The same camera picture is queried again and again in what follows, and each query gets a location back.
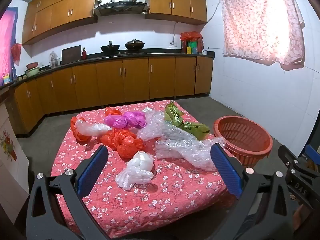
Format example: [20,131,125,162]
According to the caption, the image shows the red plastic basket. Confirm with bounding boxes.
[213,116,273,168]

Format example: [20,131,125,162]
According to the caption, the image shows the red bag on boxes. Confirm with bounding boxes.
[180,32,203,42]

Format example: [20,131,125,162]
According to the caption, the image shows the red hanging bag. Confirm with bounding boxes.
[10,43,22,65]

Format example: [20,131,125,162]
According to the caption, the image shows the steel range hood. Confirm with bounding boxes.
[93,0,148,17]

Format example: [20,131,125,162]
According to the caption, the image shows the red floral blanket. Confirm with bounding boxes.
[51,100,240,238]

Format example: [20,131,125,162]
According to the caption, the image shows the plastic bags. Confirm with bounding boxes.
[154,130,225,172]
[137,107,177,140]

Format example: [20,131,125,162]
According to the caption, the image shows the black kitchen countertop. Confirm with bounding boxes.
[10,49,215,87]

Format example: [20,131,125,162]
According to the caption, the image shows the green basin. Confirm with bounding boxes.
[24,67,40,77]

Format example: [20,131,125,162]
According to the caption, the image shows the black wok with lid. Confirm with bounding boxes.
[124,39,145,50]

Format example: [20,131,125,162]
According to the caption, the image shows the large knotted orange plastic bag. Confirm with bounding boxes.
[100,128,147,159]

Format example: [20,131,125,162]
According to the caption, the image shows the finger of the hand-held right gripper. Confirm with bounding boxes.
[304,146,320,165]
[278,145,304,167]

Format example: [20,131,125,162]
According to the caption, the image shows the wooden base cabinets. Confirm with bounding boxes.
[10,55,214,137]

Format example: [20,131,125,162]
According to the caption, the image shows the black wok with handle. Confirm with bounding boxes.
[100,41,120,53]

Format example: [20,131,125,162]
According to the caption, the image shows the clear plastic bag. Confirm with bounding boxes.
[75,119,113,137]

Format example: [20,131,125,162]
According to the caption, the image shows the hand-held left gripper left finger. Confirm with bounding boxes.
[26,144,110,240]

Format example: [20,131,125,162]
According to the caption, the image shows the white power cable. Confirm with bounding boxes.
[172,1,222,45]

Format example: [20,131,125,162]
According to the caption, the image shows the magenta plastic bag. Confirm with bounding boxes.
[104,111,147,130]

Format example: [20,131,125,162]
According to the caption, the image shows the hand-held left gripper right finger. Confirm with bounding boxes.
[210,144,292,240]

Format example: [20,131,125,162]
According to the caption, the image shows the small orange plastic bag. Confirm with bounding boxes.
[105,107,123,117]

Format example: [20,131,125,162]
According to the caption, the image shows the white knotted plastic bag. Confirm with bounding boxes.
[115,152,154,190]

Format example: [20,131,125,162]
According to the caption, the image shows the pink window cloth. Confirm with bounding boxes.
[0,7,19,85]

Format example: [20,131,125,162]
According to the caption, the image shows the person's right forearm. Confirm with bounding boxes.
[294,204,310,230]

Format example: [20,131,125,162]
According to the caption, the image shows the green plastic bag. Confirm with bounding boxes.
[164,100,210,140]

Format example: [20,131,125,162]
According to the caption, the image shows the pink floral curtain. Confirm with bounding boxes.
[218,0,306,71]

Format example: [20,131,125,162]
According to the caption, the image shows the wooden wall cabinets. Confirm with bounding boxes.
[22,0,207,46]

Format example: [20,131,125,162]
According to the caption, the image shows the dark cutting board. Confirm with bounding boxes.
[61,45,82,65]

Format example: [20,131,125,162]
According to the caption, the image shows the white flower picture board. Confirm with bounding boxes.
[0,102,30,200]

